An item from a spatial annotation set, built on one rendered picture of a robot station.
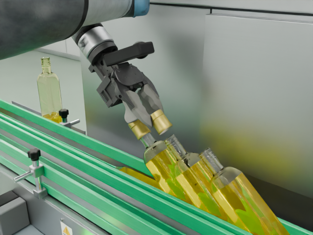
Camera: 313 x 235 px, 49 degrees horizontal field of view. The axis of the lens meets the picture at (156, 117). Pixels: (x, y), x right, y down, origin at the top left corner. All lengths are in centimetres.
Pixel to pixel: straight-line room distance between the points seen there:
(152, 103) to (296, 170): 33
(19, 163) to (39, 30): 69
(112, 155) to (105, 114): 20
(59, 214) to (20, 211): 16
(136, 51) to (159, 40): 19
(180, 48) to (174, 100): 14
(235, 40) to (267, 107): 15
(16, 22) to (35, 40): 3
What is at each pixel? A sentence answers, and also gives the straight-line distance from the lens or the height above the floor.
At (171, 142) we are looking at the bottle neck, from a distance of 72.
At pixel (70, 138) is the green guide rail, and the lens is 108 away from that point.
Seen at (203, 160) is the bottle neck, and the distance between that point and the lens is 68.
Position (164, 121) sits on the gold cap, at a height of 111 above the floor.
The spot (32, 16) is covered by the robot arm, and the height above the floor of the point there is 137.
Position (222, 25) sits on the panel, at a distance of 74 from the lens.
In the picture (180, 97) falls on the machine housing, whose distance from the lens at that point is 88.
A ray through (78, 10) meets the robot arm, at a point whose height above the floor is 137.
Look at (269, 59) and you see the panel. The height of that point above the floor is 125.
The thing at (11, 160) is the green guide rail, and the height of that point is 92.
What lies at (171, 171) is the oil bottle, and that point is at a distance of 74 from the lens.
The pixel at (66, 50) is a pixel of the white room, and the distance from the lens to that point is 630.
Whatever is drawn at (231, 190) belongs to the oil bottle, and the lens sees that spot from 66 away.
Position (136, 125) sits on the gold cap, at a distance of 77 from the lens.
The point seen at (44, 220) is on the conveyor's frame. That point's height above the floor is 81.
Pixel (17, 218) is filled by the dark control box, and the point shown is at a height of 80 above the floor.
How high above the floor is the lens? 140
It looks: 23 degrees down
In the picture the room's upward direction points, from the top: straight up
